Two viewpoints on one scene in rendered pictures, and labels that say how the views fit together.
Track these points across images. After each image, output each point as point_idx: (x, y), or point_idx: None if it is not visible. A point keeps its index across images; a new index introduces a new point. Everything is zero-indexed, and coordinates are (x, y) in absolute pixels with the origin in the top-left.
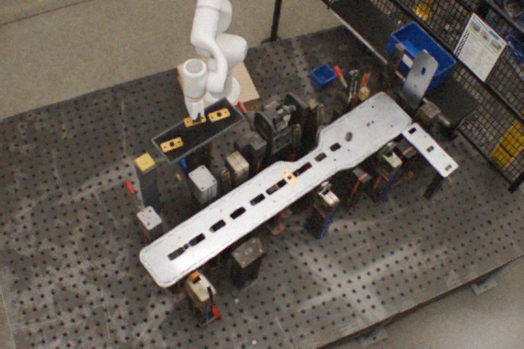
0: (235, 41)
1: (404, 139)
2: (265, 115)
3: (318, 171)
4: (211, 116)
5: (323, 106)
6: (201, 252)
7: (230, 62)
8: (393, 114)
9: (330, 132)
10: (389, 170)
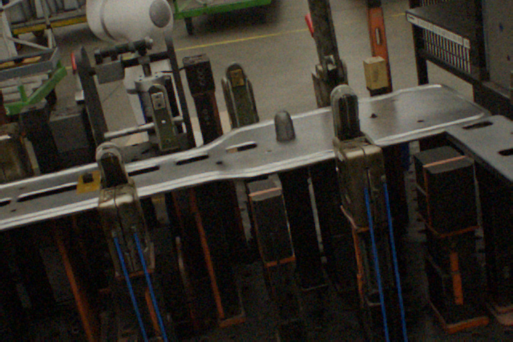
0: None
1: (449, 146)
2: (80, 46)
3: (161, 176)
4: (5, 64)
5: (242, 66)
6: None
7: (129, 33)
8: (441, 106)
9: (255, 130)
10: (347, 181)
